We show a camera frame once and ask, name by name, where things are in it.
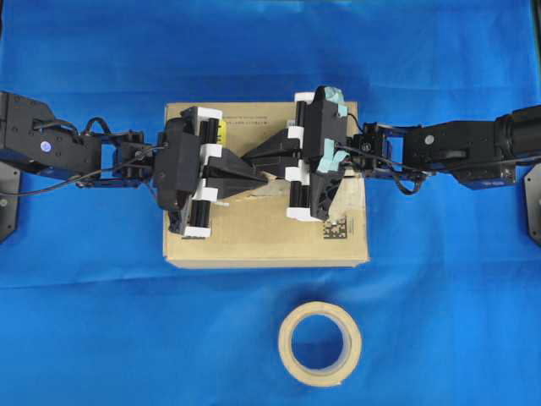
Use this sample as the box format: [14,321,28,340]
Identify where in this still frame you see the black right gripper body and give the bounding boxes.
[286,85,348,222]

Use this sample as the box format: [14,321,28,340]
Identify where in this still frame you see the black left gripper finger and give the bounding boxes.
[204,178,268,201]
[205,148,260,180]

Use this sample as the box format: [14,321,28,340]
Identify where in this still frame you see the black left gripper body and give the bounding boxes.
[153,107,222,238]

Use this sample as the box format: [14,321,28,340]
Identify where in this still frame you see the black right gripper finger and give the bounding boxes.
[247,158,301,180]
[243,129,298,163]

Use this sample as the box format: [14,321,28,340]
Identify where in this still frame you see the brown cardboard box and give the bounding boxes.
[162,101,369,269]

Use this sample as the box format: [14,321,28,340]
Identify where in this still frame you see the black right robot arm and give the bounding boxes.
[242,85,540,222]

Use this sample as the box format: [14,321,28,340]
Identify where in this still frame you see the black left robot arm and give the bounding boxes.
[1,91,268,239]

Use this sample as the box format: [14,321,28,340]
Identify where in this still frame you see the beige packing tape roll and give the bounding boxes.
[277,301,363,387]

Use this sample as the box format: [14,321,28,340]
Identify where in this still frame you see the blue table cloth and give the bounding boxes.
[1,1,540,405]

